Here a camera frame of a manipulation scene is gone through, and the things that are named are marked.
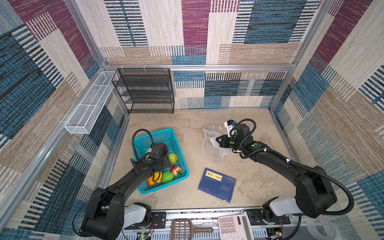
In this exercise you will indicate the black stapler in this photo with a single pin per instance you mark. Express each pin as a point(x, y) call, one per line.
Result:
point(102, 232)

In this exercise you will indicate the yellow pepper toy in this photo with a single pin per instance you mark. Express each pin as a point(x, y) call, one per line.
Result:
point(157, 178)

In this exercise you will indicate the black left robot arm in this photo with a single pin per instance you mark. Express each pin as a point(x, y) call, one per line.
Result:
point(106, 214)

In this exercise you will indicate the clear tape roll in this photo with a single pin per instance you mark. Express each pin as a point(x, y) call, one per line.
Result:
point(321, 228)

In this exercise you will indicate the white wire mesh tray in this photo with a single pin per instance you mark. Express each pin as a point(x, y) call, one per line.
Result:
point(87, 112)

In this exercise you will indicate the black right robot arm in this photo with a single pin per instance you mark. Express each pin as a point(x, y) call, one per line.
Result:
point(314, 193)

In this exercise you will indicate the pink calculator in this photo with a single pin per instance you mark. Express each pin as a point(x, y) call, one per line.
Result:
point(235, 227)

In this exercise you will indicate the blue booklet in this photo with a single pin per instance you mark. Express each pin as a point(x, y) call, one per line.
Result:
point(218, 185)

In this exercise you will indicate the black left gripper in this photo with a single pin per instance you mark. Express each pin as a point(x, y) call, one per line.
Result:
point(166, 162)

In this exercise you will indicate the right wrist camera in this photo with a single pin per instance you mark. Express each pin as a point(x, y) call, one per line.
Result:
point(230, 125)

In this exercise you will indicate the clear zip top bag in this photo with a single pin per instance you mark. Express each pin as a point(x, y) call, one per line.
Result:
point(211, 148)

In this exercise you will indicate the brown slotted spatula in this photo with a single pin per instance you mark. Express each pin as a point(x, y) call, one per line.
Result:
point(183, 229)

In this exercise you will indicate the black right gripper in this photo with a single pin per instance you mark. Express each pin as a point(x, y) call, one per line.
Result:
point(223, 143)

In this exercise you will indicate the black wire shelf rack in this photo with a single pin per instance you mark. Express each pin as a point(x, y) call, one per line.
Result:
point(145, 90)

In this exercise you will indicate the green apple toy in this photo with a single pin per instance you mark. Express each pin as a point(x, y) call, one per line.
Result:
point(167, 177)

